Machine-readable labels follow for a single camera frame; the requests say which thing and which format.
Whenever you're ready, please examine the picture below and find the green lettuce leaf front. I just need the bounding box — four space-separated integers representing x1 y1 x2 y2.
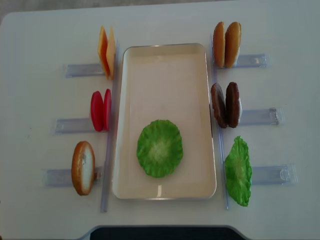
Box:
136 119 184 178

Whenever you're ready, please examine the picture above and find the green lettuce leaf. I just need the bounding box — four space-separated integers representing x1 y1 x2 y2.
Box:
224 136 253 207
136 119 184 178

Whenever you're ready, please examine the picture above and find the right red tomato slice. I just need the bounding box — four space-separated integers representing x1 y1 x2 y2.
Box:
103 88 112 132

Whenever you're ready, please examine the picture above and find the red tomato slice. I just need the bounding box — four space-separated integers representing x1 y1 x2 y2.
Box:
90 91 104 132
103 88 112 132

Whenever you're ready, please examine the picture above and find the left brown meat patty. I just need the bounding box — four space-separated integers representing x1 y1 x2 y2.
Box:
210 83 228 129

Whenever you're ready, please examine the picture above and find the left red tomato slice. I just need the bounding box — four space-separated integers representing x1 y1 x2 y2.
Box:
90 91 104 132

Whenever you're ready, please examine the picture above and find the right dark meat patty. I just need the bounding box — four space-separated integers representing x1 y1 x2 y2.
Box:
225 82 240 128

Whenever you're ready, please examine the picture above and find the upright bread slice left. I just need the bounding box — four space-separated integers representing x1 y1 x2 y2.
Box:
71 141 95 196

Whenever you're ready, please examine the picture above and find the right yellow cheese slice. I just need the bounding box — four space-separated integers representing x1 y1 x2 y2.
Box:
106 26 117 80

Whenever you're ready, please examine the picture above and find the green lettuce leaf rear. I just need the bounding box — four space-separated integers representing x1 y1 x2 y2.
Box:
224 136 253 207

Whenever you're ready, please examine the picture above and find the left orange cheese slice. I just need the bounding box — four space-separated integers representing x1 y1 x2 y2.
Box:
97 25 110 79

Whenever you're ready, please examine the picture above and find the white rectangular metal tray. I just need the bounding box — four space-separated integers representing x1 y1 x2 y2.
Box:
112 43 217 200

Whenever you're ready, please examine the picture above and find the left bun slice top right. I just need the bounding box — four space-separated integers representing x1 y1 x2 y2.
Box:
212 21 226 68

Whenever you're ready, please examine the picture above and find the bun slice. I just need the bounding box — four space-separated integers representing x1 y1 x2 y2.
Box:
212 21 226 68
224 22 242 68

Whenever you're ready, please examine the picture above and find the black pad at table edge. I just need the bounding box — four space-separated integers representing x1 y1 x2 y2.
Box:
90 226 243 240

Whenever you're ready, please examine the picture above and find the clear holder rail tomato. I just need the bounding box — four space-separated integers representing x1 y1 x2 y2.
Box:
53 118 95 135

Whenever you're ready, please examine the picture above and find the clear holder rail cheese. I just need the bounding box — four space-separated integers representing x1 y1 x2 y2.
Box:
62 63 105 78

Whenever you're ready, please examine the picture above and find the clear holder rail bun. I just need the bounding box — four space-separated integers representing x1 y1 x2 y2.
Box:
233 53 271 68

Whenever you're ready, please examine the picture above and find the clear holder rail patty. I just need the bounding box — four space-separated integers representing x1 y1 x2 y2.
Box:
239 107 285 126

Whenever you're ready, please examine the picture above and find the clear holder rail bread left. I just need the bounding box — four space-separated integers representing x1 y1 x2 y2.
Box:
41 166 104 188

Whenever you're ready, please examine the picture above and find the clear holder rail lettuce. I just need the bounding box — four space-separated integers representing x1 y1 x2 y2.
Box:
251 164 299 186

